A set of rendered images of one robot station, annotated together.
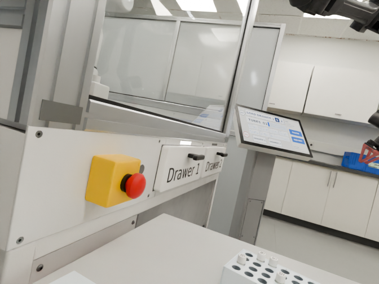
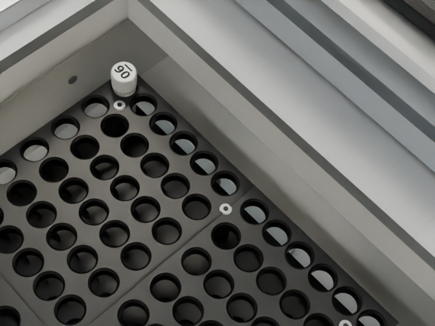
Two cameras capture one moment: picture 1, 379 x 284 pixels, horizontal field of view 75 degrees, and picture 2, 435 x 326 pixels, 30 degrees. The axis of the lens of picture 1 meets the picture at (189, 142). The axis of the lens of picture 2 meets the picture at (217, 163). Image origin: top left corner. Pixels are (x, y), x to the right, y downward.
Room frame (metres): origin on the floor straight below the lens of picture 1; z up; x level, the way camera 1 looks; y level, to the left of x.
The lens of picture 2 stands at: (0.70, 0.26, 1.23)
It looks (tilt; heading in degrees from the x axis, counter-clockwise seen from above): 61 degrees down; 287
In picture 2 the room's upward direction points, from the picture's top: 9 degrees clockwise
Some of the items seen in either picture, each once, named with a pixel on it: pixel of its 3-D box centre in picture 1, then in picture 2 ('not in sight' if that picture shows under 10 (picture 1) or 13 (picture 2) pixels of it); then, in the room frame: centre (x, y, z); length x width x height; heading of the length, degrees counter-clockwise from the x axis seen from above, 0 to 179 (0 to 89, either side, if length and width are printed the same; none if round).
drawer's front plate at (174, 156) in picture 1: (184, 165); not in sight; (0.71, 0.00, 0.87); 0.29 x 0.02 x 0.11; 159
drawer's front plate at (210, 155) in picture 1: (213, 160); not in sight; (1.00, -0.11, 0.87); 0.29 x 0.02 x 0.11; 159
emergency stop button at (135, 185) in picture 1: (133, 185); not in sight; (0.38, 0.07, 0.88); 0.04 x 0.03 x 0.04; 159
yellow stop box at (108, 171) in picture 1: (115, 179); not in sight; (0.39, 0.10, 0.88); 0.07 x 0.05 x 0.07; 159
